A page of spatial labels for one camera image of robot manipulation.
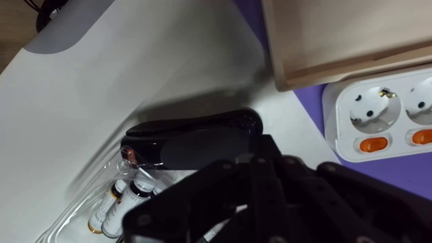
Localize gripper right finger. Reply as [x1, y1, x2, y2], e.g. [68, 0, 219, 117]
[268, 134, 432, 243]

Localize purple mat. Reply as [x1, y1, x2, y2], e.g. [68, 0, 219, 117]
[233, 0, 432, 200]

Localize white power strip orange switches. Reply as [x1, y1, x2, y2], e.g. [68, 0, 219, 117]
[321, 67, 432, 163]

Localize grey rounded pad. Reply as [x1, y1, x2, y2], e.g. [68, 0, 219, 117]
[22, 0, 116, 55]

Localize small bottle with white label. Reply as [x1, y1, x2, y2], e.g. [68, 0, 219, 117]
[101, 179, 156, 239]

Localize light wooden box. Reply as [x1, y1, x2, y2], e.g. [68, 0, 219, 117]
[262, 0, 432, 92]

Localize black stapler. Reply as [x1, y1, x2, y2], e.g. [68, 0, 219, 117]
[120, 108, 264, 170]

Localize clear plastic tray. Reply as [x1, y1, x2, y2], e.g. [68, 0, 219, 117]
[34, 145, 199, 243]

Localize small bottle with gold base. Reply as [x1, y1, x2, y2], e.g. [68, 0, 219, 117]
[88, 181, 128, 234]

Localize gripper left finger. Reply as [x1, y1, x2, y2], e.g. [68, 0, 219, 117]
[123, 134, 284, 243]

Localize black cable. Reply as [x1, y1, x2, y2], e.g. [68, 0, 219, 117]
[24, 0, 68, 33]

